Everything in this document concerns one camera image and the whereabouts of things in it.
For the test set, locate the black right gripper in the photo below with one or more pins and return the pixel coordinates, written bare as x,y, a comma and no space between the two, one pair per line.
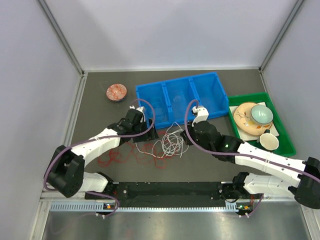
190,128

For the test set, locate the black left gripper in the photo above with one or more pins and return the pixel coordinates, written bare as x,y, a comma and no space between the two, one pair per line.
151,135

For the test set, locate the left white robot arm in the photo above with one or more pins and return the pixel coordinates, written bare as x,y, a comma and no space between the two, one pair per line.
66,171

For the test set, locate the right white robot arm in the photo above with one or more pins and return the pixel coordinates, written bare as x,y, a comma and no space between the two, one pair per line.
288,177

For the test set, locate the red patterned small plate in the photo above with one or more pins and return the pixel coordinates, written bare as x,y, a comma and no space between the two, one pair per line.
116,92

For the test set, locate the tan patterned plate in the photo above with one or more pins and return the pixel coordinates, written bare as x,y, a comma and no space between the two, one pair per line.
253,118

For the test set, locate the blue three-compartment bin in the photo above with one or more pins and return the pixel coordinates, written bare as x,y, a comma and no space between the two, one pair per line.
170,98

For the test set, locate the light green bowl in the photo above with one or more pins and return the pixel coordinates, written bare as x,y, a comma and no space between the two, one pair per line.
261,114

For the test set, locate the white cup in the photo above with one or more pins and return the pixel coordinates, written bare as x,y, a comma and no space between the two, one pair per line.
268,141

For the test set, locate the green plastic tray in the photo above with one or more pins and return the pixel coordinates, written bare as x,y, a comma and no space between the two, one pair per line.
286,147

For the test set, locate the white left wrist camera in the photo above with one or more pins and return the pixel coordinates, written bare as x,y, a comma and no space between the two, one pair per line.
142,110

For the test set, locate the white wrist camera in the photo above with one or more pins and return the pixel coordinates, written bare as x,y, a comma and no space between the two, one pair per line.
200,113
142,110

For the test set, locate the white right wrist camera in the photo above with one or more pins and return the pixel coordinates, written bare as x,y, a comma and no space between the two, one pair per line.
200,113

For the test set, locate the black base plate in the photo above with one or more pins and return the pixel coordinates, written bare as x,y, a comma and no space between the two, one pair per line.
175,194

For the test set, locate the aluminium frame left post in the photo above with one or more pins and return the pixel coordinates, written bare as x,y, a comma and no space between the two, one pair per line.
60,35

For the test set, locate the aluminium frame post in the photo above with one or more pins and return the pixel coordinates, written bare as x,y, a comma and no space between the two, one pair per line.
280,36
60,35

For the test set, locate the aluminium frame right post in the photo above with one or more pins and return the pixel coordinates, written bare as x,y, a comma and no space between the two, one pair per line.
280,36

